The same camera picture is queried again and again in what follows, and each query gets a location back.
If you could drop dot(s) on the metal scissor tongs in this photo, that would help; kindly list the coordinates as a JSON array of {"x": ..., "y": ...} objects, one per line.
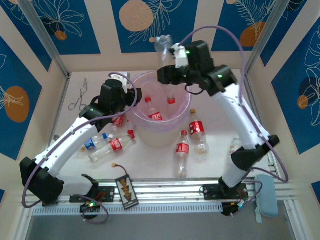
[{"x": 80, "y": 97}]

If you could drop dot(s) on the grey metal latch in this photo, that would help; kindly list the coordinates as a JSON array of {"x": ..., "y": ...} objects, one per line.
[{"x": 56, "y": 137}]

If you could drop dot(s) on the small green LED circuit board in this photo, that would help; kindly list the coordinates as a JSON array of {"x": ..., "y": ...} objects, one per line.
[
  {"x": 227, "y": 210},
  {"x": 87, "y": 207}
]

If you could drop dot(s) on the blue label water bottle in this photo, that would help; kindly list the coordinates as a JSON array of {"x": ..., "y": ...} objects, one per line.
[{"x": 90, "y": 144}]

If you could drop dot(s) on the aluminium frame post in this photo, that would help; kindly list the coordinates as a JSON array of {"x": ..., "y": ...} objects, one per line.
[
  {"x": 45, "y": 37},
  {"x": 272, "y": 37}
]

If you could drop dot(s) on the orange cap cola bottle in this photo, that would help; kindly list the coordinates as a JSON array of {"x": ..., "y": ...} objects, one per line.
[{"x": 197, "y": 127}]

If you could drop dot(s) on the clear crushed plastic bottle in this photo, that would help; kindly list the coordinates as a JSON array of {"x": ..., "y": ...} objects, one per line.
[{"x": 163, "y": 48}]

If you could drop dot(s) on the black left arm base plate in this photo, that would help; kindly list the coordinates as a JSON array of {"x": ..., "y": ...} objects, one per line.
[{"x": 110, "y": 193}]

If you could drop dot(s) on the white plastic bin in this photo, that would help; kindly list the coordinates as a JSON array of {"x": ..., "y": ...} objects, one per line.
[{"x": 155, "y": 137}]

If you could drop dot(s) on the black power distribution board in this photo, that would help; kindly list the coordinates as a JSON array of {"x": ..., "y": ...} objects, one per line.
[{"x": 127, "y": 191}]

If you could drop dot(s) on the aluminium mounting rail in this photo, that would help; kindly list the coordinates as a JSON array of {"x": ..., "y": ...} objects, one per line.
[{"x": 162, "y": 190}]

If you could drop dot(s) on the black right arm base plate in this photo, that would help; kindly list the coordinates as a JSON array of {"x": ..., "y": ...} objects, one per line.
[{"x": 210, "y": 192}]

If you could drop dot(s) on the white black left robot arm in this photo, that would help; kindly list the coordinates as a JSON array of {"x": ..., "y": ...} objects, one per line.
[{"x": 62, "y": 145}]

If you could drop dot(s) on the crushed red label bottle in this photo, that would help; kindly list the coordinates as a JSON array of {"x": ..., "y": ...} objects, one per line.
[{"x": 118, "y": 121}]

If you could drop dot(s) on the clear bottle pale label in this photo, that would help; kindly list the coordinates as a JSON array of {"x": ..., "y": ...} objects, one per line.
[{"x": 235, "y": 150}]

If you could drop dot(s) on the red cap cola bottle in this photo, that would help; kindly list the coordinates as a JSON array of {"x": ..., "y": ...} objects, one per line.
[
  {"x": 116, "y": 145},
  {"x": 155, "y": 115},
  {"x": 182, "y": 148},
  {"x": 171, "y": 100}
]

